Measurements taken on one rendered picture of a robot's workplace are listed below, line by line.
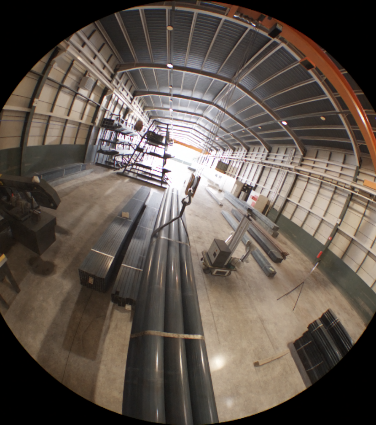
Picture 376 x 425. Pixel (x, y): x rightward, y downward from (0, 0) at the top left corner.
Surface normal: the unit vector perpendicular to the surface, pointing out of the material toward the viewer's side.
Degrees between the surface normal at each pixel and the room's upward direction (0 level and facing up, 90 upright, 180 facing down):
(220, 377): 0
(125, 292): 0
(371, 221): 90
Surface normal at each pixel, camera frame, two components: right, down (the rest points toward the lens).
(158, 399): 0.63, -0.73
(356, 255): -0.93, -0.29
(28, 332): 0.35, -0.88
